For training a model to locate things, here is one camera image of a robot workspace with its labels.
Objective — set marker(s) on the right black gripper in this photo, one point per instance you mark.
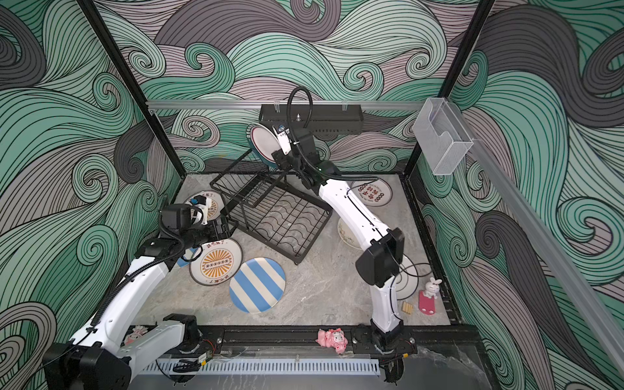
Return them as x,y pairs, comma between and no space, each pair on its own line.
286,160

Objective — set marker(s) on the pink plush toy centre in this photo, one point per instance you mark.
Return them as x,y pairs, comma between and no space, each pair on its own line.
332,339

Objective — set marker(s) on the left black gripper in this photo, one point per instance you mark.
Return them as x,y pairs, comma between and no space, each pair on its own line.
213,226

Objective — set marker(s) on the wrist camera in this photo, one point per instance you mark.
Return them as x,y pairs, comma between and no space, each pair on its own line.
207,209
282,136

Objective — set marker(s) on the white slotted cable duct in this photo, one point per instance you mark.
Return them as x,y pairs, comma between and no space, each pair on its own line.
290,366

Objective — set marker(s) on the pink plush toy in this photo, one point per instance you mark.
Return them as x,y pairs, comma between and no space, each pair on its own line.
332,339
136,333

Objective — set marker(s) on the white rabbit pink stand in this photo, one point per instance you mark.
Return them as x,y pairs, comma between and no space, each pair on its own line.
428,296

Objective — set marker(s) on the orange sunburst plate far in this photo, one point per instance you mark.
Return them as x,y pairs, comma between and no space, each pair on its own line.
215,197

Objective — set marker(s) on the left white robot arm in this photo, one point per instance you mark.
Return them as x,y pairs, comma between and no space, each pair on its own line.
96,357

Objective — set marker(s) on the pink plush toy left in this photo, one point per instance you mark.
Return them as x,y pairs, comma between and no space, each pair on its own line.
136,333

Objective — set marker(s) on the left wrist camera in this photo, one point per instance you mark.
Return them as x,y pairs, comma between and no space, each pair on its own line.
207,209

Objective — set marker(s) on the aluminium rail wall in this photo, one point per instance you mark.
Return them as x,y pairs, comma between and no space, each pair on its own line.
596,315
224,104

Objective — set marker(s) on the aluminium rail right wall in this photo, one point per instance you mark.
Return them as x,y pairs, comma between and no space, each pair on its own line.
596,315

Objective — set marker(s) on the orange sunburst plate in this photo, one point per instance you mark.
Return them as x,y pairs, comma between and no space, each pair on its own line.
215,197
217,263

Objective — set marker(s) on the clear acrylic wall holder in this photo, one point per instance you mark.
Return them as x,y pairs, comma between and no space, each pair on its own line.
443,135

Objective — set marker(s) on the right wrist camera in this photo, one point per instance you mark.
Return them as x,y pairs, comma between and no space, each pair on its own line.
282,136

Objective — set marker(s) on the black wire dish rack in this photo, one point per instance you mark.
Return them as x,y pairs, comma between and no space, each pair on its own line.
262,202

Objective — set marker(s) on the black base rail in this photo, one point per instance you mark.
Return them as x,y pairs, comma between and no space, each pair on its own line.
361,338

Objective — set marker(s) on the aluminium rail back wall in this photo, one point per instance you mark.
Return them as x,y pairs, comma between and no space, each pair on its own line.
224,104

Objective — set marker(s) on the red patterned white plate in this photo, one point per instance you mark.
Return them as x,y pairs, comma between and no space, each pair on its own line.
372,192

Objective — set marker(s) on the black perforated wall shelf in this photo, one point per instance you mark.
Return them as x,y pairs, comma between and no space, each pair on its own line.
325,119

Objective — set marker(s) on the orange sunburst plate near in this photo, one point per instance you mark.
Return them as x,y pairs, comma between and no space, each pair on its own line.
217,263

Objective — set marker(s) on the blue striped plate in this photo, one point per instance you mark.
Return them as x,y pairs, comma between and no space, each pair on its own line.
189,256
258,286

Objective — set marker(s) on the green rimmed white plate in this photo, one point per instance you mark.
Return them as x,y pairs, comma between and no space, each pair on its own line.
263,143

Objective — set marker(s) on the black rimmed white plate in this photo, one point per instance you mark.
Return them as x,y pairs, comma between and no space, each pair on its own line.
406,282

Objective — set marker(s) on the cream cartoon plate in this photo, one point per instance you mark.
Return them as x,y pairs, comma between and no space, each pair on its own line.
347,235

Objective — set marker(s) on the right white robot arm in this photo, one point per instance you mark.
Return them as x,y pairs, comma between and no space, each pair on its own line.
382,247

